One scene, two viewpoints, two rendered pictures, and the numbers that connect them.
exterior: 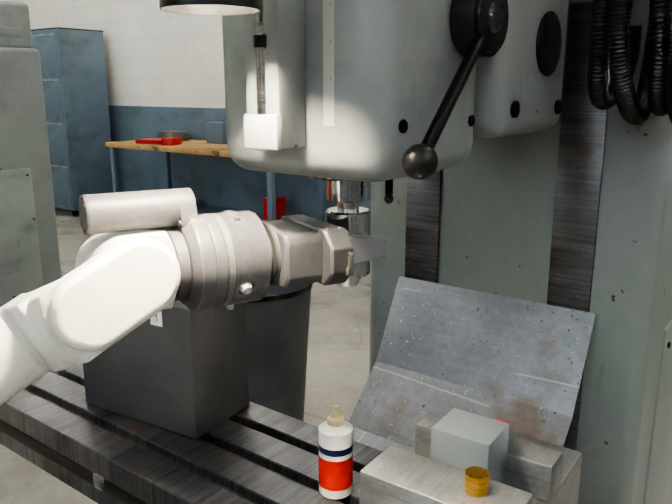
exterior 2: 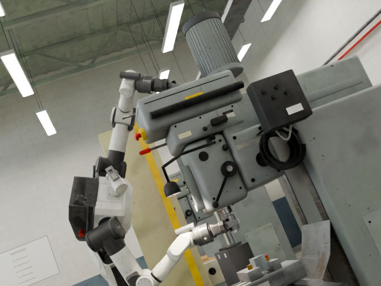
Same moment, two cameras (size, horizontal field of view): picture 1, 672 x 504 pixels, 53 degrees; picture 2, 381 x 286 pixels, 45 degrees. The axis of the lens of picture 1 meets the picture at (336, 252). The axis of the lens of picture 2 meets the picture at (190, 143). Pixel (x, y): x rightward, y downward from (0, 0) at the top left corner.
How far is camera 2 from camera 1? 167 cm
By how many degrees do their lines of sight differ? 46
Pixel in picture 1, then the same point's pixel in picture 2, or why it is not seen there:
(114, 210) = (179, 230)
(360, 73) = (203, 192)
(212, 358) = (241, 263)
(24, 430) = not seen: outside the picture
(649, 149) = (312, 168)
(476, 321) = (314, 232)
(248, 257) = (203, 232)
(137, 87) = not seen: hidden behind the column
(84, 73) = not seen: hidden behind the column
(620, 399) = (347, 244)
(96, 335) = (177, 253)
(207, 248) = (195, 232)
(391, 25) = (203, 183)
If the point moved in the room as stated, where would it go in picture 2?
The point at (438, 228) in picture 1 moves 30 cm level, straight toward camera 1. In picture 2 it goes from (299, 206) to (260, 224)
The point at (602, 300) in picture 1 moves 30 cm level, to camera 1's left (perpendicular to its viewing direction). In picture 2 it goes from (329, 214) to (275, 234)
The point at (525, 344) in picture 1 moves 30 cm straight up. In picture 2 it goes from (321, 235) to (293, 173)
